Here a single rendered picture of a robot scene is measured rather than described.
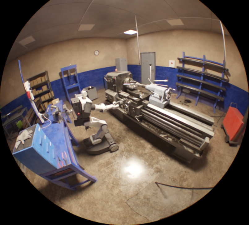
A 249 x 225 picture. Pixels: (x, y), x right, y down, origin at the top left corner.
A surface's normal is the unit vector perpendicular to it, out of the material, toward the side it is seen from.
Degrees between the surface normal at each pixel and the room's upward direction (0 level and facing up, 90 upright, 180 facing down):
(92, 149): 0
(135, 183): 0
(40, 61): 90
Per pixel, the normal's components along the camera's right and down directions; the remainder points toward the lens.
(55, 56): 0.63, 0.31
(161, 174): -0.07, -0.89
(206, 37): -0.77, 0.33
